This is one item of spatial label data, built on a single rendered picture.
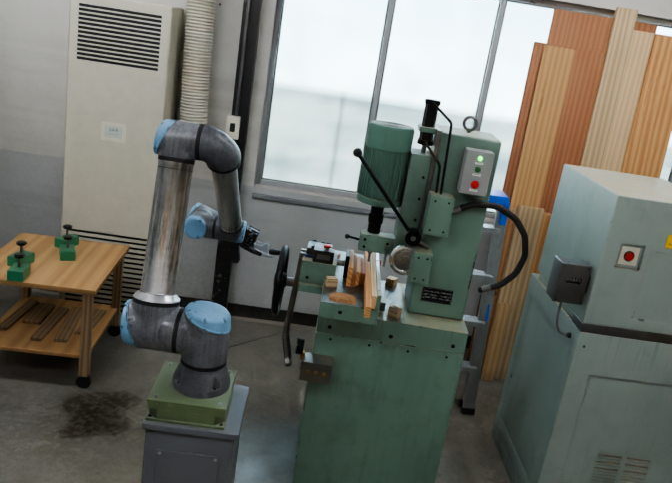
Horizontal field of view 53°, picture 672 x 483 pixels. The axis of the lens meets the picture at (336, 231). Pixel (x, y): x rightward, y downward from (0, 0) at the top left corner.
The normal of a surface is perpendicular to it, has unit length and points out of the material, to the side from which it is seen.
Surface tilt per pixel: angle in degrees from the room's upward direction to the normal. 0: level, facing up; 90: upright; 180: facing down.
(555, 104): 87
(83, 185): 90
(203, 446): 90
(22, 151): 90
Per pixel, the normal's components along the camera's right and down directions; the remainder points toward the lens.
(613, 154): 0.00, 0.23
